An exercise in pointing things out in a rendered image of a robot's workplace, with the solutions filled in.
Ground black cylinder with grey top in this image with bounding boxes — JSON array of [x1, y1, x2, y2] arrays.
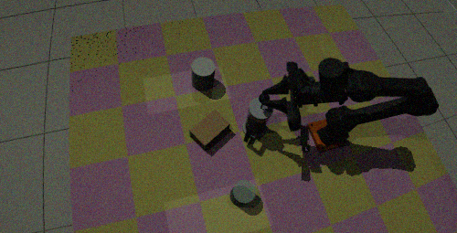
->
[[191, 57, 215, 91]]

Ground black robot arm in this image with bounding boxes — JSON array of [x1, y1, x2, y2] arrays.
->
[[288, 58, 439, 147]]

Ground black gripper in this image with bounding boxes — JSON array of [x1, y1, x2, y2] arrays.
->
[[261, 62, 322, 132]]

